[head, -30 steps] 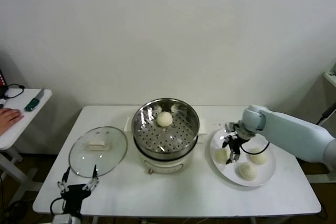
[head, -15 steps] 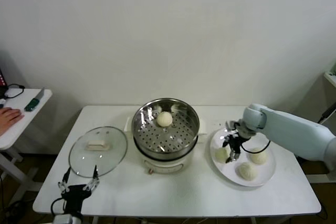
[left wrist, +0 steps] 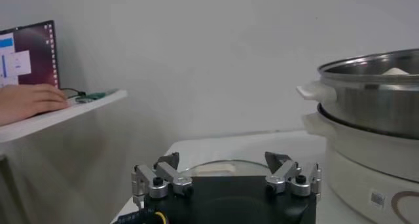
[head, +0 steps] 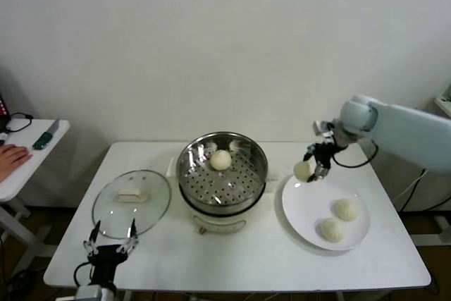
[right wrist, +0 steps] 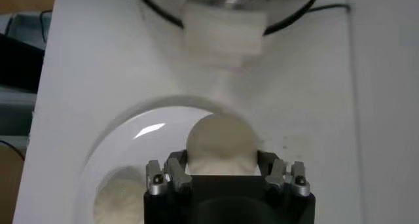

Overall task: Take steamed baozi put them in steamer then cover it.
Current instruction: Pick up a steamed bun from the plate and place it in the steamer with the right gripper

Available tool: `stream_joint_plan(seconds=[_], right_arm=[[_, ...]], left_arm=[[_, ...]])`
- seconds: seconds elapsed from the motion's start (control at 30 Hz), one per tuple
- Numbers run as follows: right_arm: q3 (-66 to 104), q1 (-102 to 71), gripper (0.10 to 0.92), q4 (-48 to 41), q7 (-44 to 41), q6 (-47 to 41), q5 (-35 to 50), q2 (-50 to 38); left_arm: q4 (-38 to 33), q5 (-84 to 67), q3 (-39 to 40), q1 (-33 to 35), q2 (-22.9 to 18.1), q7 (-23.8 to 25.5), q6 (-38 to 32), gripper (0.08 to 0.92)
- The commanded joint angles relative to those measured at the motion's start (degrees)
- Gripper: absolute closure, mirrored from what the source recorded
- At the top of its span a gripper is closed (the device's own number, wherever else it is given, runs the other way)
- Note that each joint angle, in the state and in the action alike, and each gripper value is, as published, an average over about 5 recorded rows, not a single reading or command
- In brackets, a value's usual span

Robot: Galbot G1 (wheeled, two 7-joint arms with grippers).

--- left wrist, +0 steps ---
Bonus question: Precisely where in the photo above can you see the thin black desk cable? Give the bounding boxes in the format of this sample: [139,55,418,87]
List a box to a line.
[60,86,88,98]

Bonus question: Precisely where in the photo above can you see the stainless steel steamer basket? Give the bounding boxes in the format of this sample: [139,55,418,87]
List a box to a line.
[296,48,419,140]

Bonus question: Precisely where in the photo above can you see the white side table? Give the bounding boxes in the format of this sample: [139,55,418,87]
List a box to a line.
[0,89,128,224]

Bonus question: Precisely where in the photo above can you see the cream electric cooker pot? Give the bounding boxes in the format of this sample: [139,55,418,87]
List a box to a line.
[301,112,419,224]

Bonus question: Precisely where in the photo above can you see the glass lid with cream handle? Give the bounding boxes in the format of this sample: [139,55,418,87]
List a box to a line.
[178,159,272,177]

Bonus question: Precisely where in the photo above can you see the bare person hand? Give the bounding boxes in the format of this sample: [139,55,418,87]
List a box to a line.
[0,83,70,127]

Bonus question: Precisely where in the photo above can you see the green handled knife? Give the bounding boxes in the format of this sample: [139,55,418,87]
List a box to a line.
[75,88,120,104]

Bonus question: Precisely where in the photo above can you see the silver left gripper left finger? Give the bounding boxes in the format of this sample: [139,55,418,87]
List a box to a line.
[130,151,194,210]

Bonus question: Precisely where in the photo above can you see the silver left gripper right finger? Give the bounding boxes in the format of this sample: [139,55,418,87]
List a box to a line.
[264,151,323,202]

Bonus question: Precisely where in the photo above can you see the laptop screen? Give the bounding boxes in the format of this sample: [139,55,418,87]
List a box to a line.
[0,20,62,89]

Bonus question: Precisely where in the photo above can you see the white steamed baozi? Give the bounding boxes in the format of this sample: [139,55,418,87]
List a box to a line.
[381,67,410,76]

